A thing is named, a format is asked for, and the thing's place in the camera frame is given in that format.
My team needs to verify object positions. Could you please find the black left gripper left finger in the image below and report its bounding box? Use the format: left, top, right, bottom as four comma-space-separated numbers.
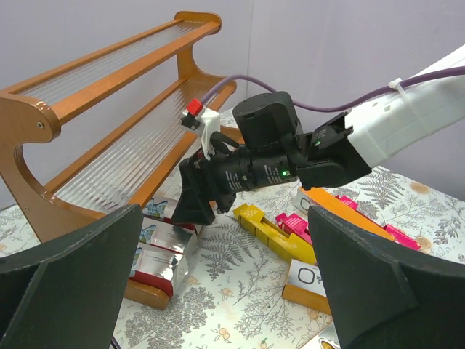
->
1, 204, 142, 348

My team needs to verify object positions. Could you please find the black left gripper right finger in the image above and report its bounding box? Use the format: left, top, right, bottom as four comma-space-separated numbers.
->
308, 206, 464, 348

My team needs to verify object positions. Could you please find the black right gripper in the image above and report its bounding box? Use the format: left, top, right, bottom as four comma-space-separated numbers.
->
171, 145, 297, 225

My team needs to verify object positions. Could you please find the silver R&O Ice Mint box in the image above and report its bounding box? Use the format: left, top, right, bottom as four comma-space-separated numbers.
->
142, 196, 202, 236

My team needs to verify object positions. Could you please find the silver red R&O box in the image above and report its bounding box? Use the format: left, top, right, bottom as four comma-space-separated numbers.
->
139, 217, 198, 255

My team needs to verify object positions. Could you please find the yellow Be You toothpaste box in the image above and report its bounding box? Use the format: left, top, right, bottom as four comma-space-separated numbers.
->
233, 204, 317, 265

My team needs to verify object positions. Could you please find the white gold R&O box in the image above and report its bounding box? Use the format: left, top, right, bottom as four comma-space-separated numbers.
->
302, 322, 341, 349

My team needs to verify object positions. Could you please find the silver gold R&O box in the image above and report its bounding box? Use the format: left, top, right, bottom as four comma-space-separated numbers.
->
282, 260, 331, 315

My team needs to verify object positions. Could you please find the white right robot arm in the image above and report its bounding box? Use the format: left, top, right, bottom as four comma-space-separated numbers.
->
172, 48, 464, 225

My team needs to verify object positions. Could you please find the wooden three-tier shelf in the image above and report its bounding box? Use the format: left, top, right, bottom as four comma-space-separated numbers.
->
1, 11, 236, 242

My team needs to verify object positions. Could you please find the pink toothpaste box lower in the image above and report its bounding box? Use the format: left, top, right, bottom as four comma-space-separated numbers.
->
336, 195, 421, 251

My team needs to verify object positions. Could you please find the small pink toothpaste box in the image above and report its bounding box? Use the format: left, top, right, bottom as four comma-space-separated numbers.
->
275, 213, 312, 245

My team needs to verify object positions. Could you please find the orange gold toothpaste box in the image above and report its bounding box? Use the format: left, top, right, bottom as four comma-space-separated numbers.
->
294, 188, 395, 241

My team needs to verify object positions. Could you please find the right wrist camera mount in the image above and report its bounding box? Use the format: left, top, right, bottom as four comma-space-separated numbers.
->
180, 99, 220, 160

